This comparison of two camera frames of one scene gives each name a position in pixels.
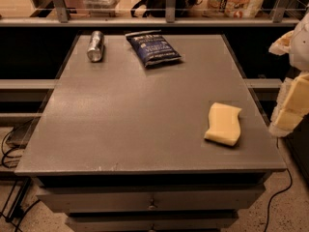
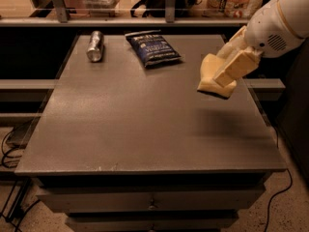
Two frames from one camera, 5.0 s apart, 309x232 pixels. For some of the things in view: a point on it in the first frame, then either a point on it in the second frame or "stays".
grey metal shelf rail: [64, 19] stays
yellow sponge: [224, 124] to [209, 67]
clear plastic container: [99, 1] stays
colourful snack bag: [235, 0] stays
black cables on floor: [8, 165] stays
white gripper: [301, 48] to [269, 29]
